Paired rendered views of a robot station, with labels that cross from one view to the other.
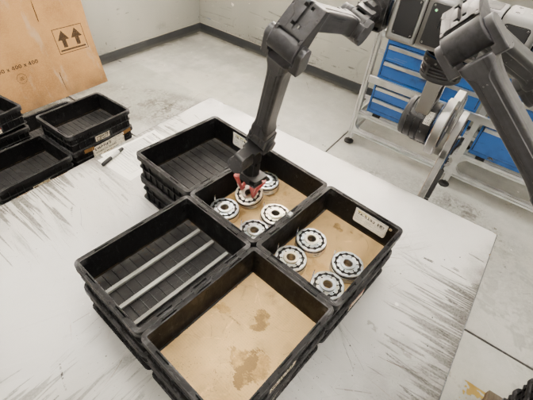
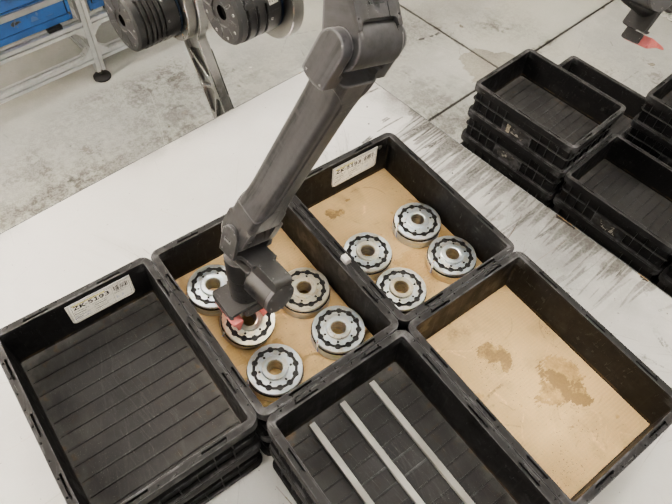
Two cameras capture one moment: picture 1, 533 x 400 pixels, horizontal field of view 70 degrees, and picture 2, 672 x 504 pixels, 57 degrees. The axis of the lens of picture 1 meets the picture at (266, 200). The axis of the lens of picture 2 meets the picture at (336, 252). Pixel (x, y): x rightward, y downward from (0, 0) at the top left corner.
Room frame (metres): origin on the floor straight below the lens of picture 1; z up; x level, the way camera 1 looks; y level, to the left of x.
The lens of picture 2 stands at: (0.72, 0.58, 1.90)
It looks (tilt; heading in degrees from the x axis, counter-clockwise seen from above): 54 degrees down; 283
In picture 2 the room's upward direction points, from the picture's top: 5 degrees clockwise
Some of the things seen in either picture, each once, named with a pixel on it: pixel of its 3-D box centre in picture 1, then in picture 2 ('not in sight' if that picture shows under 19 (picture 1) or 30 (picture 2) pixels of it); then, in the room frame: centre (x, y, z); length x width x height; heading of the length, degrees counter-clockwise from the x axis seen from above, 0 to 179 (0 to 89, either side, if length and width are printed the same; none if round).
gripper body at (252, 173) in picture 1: (251, 167); (245, 284); (1.00, 0.06, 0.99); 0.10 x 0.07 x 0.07; 54
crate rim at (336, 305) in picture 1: (331, 239); (395, 219); (0.79, -0.22, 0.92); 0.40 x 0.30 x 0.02; 143
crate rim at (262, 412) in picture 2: (261, 191); (271, 291); (0.97, 0.02, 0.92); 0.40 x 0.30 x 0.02; 143
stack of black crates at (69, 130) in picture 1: (93, 145); not in sight; (1.78, 1.08, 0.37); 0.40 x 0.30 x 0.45; 149
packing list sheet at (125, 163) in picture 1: (141, 152); not in sight; (1.36, 0.60, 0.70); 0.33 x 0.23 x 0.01; 149
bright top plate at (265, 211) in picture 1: (275, 214); (304, 289); (0.92, -0.04, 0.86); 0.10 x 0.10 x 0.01
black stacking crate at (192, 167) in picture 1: (203, 162); (128, 391); (1.15, 0.26, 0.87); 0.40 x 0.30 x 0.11; 143
